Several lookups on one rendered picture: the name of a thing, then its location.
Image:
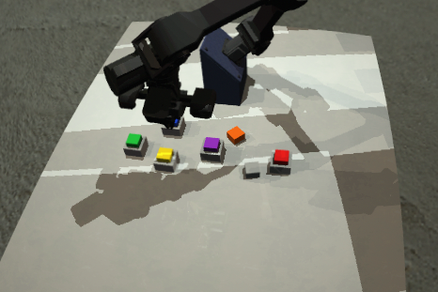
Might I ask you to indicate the blue button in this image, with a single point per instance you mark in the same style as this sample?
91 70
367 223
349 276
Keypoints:
177 129

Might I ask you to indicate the purple button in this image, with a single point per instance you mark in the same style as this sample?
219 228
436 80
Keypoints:
212 149

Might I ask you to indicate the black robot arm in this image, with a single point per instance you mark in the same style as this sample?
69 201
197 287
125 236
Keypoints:
173 38

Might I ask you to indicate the red button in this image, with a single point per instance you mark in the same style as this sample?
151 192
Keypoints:
281 162

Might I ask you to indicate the orange block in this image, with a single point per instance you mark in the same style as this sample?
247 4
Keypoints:
235 135

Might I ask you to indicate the green button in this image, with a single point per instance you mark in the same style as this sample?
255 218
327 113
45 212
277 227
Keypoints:
135 145

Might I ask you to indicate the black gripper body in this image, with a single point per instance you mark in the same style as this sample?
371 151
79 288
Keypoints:
201 103

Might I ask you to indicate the yellow button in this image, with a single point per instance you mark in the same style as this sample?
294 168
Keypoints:
166 159

